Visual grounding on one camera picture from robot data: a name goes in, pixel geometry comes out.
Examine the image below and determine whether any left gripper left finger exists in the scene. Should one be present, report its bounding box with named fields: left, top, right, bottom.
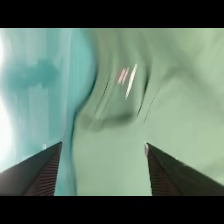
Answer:
left=0, top=141, right=63, bottom=197

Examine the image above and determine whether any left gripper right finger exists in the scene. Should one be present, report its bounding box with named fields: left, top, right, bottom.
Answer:
left=144, top=142, right=224, bottom=197

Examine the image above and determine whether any pale green T-shirt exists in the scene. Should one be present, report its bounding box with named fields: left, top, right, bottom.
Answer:
left=68, top=27, right=224, bottom=197

